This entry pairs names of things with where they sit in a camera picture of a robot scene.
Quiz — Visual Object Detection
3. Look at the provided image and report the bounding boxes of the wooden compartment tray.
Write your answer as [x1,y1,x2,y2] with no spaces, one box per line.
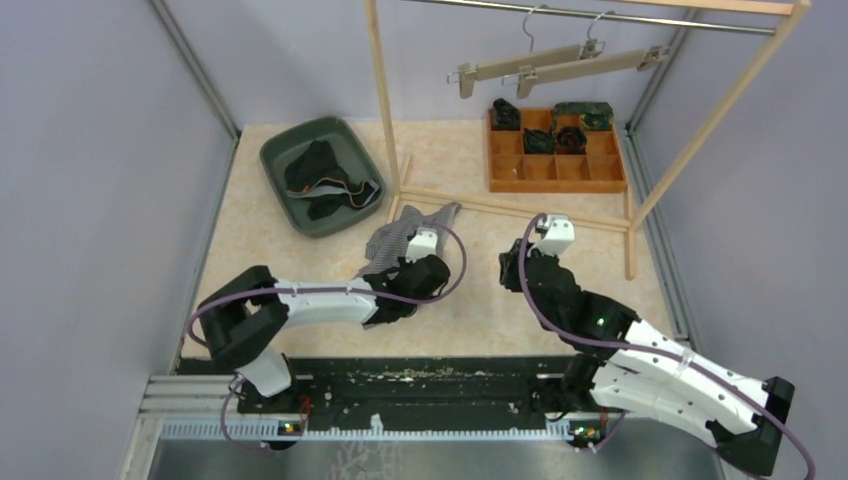
[484,108,627,194]

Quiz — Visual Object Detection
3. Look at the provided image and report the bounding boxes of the wooden clothes rack frame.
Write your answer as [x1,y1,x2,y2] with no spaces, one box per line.
[363,0,812,280]

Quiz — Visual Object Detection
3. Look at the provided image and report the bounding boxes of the black underwear orange trim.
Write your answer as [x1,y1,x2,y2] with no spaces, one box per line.
[284,140,382,221]

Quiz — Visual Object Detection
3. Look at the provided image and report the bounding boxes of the purple cable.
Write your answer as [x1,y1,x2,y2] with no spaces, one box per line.
[517,213,817,480]
[185,221,468,455]

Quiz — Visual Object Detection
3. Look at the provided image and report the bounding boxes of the green plastic basin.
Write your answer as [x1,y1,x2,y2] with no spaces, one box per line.
[259,116,386,238]

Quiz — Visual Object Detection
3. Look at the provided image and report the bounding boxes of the wooden clip hanger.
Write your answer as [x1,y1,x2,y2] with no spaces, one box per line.
[501,10,671,99]
[446,4,607,99]

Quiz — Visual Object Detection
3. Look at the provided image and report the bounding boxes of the grey striped underwear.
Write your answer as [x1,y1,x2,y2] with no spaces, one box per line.
[355,202,462,278]

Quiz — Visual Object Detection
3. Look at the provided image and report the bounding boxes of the folded green camouflage cloth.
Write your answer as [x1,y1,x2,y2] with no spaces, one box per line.
[553,102,614,131]

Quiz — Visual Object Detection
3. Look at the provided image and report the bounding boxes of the rolled dark sock middle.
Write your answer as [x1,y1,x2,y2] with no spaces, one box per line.
[523,128,556,155]

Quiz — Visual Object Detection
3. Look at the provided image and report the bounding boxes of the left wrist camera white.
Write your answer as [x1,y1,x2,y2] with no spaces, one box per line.
[405,225,439,263]

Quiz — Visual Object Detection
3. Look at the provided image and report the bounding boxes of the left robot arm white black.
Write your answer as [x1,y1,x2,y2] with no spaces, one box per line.
[194,254,450,414]

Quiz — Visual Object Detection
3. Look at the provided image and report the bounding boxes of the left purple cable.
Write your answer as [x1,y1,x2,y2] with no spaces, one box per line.
[185,221,468,455]

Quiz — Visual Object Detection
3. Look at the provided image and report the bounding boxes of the rolled black red sock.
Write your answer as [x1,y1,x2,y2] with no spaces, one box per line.
[554,126,588,155]

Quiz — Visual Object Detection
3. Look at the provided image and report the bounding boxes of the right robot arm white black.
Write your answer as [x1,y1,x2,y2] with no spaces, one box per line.
[498,241,795,477]

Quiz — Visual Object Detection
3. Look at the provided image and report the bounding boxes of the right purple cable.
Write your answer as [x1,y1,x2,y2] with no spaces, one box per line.
[517,213,817,480]

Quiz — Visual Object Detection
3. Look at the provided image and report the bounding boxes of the rolled black sock top-left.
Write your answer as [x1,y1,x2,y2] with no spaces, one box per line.
[491,98,521,131]

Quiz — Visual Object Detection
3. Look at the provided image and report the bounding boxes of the metal hanging rod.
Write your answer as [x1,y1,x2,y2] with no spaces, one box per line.
[412,0,777,36]

